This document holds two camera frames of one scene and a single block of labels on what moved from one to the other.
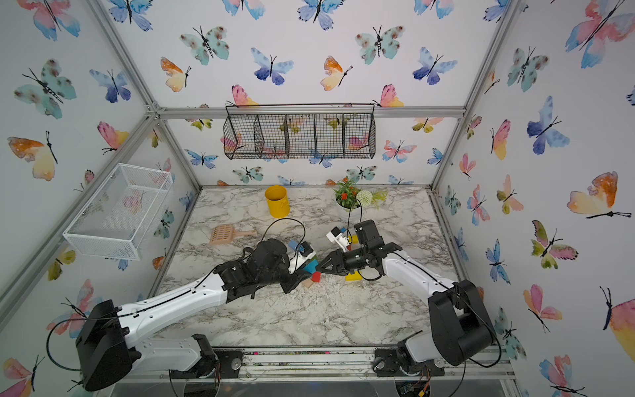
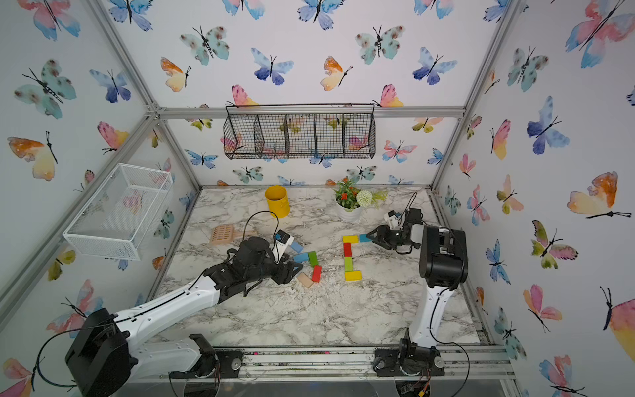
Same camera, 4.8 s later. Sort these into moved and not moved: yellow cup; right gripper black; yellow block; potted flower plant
Moved: right gripper black
Not moved: potted flower plant; yellow block; yellow cup
